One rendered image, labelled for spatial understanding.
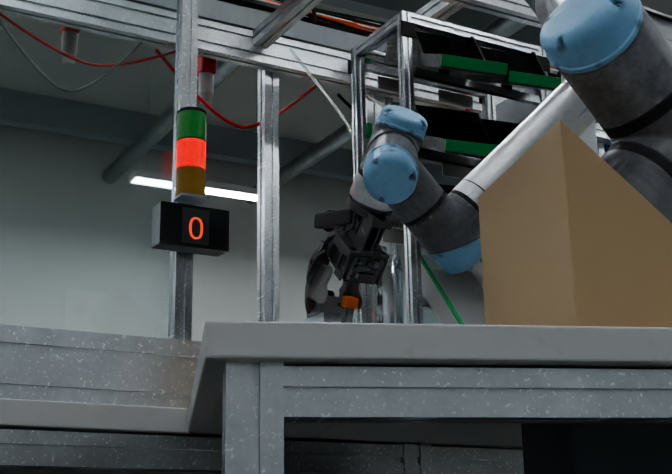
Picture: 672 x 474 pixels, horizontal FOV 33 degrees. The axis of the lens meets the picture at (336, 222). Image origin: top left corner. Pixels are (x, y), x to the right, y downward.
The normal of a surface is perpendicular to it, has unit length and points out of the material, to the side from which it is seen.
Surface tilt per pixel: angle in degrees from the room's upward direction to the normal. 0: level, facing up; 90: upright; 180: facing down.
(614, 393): 90
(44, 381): 90
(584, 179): 90
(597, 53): 131
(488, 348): 90
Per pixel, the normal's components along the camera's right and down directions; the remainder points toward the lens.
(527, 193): -0.98, -0.04
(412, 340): 0.15, -0.29
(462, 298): 0.23, -0.87
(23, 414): 0.50, -0.26
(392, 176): -0.09, 0.36
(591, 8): -0.64, -0.69
